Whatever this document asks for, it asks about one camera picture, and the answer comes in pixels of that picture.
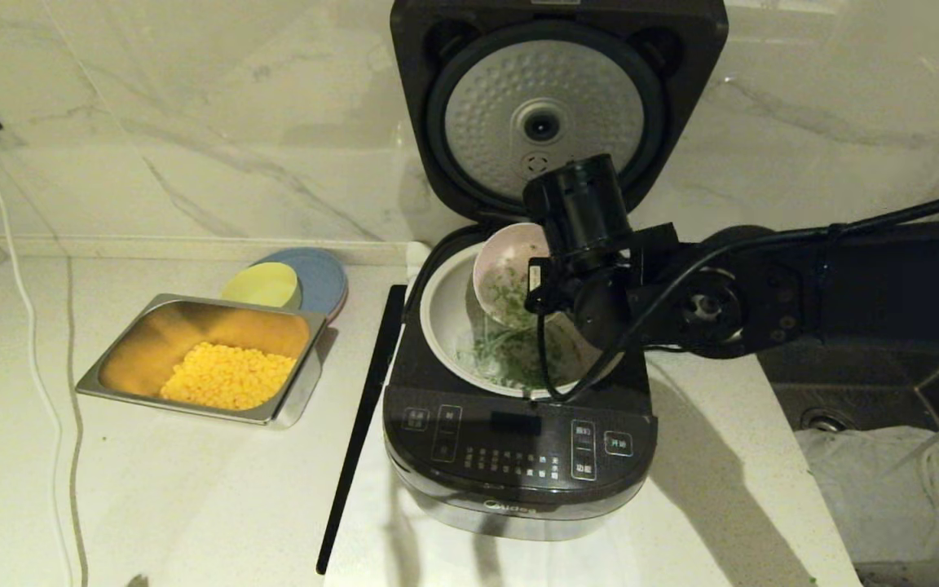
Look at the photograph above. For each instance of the blue plate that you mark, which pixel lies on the blue plate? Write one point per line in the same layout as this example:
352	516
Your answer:
323	281

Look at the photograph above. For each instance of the yellow corn kernels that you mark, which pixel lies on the yellow corn kernels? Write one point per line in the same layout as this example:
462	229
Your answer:
229	377

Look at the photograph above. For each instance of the green grains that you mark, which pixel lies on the green grains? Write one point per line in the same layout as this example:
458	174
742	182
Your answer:
510	359

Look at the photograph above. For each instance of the round metal sink drain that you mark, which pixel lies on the round metal sink drain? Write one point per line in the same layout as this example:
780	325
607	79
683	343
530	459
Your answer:
822	420

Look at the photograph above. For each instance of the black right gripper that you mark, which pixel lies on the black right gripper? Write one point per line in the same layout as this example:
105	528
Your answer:
559	281

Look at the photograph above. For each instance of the white cloth with green specks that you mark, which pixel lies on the white cloth with green specks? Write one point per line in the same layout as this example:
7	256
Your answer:
877	497

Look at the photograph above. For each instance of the yellow-green small dish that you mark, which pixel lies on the yellow-green small dish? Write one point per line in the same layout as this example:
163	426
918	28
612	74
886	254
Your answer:
262	285

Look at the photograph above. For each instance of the black rice cooker lid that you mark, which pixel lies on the black rice cooker lid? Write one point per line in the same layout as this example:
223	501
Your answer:
429	81

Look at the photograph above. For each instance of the long black flat strip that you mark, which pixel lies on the long black flat strip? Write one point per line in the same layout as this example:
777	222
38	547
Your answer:
359	432

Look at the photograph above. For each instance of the black rice cooker body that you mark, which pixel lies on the black rice cooker body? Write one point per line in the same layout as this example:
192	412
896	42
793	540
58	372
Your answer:
469	456

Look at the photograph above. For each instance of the pink bowl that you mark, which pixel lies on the pink bowl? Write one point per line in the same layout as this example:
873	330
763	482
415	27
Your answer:
502	244

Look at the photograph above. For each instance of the white inner pot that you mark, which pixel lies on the white inner pot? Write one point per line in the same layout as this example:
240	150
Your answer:
445	318

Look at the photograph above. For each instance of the stainless steel tray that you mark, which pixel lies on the stainless steel tray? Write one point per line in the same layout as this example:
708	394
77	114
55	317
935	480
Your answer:
152	342

